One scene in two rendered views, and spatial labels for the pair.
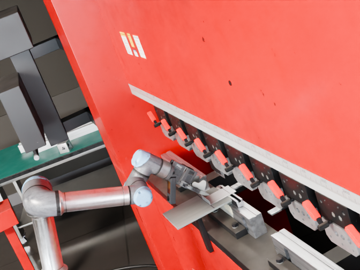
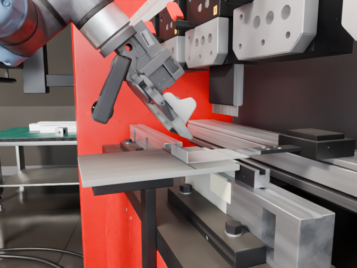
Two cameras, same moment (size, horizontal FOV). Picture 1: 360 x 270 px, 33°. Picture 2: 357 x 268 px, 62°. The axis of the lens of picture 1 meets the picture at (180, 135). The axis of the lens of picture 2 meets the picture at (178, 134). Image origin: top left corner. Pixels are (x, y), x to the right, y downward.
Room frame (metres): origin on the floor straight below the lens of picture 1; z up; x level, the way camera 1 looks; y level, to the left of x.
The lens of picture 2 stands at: (1.83, 0.05, 1.13)
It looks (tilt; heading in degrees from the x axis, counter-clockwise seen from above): 9 degrees down; 355
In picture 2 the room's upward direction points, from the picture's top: straight up
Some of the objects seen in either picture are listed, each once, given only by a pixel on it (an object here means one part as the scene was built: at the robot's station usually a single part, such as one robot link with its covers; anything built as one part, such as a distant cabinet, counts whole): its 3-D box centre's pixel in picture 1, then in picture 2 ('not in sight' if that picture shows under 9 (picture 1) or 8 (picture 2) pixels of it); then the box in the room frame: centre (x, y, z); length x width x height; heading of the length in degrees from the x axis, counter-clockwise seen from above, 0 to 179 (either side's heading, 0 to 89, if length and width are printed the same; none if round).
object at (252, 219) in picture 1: (236, 210); (236, 199); (2.36, -0.12, 0.92); 0.39 x 0.06 x 0.10; 15
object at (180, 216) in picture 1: (196, 207); (153, 162); (2.37, 0.04, 1.00); 0.26 x 0.18 x 0.01; 105
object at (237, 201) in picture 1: (230, 196); (230, 164); (2.38, -0.11, 0.98); 0.20 x 0.03 x 0.03; 15
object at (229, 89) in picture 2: (216, 165); (224, 90); (2.41, -0.10, 1.13); 0.10 x 0.02 x 0.10; 15
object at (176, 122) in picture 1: (186, 128); (181, 39); (2.63, -0.04, 1.26); 0.15 x 0.09 x 0.17; 15
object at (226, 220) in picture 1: (226, 221); (205, 216); (2.36, -0.06, 0.89); 0.30 x 0.05 x 0.03; 15
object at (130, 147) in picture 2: (173, 179); (133, 150); (2.97, 0.11, 0.89); 0.30 x 0.05 x 0.03; 15
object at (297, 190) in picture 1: (308, 195); not in sight; (1.66, -0.30, 1.26); 0.15 x 0.09 x 0.17; 15
